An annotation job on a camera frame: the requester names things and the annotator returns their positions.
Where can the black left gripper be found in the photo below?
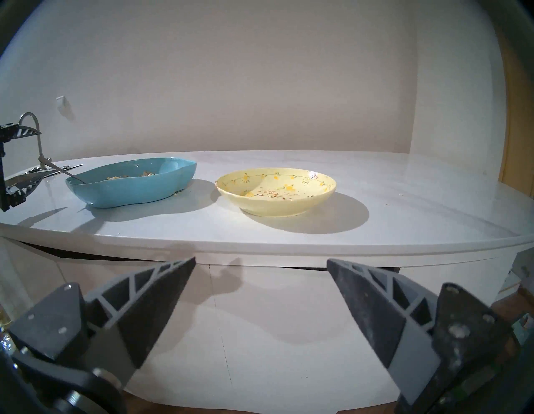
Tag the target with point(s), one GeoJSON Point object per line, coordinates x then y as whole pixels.
{"type": "Point", "coordinates": [10, 200]}

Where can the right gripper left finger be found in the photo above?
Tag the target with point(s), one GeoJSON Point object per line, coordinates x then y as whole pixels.
{"type": "Point", "coordinates": [146, 300]}

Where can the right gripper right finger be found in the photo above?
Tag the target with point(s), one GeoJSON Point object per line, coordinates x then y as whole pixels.
{"type": "Point", "coordinates": [375, 309]}

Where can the metal spoon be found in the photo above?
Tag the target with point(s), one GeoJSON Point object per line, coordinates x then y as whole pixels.
{"type": "Point", "coordinates": [71, 175]}

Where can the blue flower-shaped bowl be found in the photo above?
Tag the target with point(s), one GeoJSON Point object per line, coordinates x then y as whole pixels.
{"type": "Point", "coordinates": [133, 190]}

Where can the large oat cereal heap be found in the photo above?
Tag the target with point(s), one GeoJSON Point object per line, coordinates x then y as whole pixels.
{"type": "Point", "coordinates": [144, 173]}

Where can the yellow floral bowl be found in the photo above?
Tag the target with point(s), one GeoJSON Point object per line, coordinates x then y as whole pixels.
{"type": "Point", "coordinates": [275, 204]}

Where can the curved metal faucet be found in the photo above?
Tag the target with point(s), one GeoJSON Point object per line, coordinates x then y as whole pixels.
{"type": "Point", "coordinates": [38, 137]}

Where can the white counter cabinet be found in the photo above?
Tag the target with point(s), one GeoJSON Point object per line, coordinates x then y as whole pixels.
{"type": "Point", "coordinates": [271, 334]}

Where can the wooden door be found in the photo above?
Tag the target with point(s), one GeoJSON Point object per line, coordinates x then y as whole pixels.
{"type": "Point", "coordinates": [519, 125]}

